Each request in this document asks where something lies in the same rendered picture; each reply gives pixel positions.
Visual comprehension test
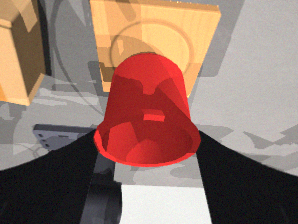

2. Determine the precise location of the light wooden square coaster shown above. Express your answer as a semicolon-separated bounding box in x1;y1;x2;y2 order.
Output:
90;0;221;97

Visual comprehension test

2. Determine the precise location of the tan cardboard box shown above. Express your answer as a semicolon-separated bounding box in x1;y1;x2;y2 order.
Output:
0;0;46;105

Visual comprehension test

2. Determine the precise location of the red cup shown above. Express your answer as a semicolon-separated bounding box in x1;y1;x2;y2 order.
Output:
93;53;201;167

